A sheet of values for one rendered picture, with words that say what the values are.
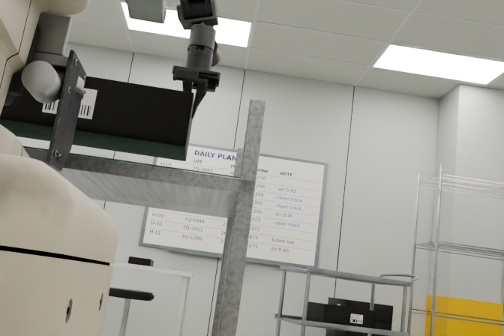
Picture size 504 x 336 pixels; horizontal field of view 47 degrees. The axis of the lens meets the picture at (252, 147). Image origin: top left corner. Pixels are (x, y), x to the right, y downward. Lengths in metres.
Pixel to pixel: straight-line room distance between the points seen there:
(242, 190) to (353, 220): 5.11
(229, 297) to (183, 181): 0.22
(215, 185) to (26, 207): 0.77
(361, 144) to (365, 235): 0.96
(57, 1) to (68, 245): 0.57
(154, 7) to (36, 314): 0.58
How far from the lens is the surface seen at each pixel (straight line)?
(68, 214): 0.30
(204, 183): 1.05
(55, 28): 0.89
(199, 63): 1.26
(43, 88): 0.80
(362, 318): 4.34
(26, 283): 0.29
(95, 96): 1.19
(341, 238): 6.08
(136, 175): 1.05
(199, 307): 5.91
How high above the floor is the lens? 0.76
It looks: 13 degrees up
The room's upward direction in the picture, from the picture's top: 8 degrees clockwise
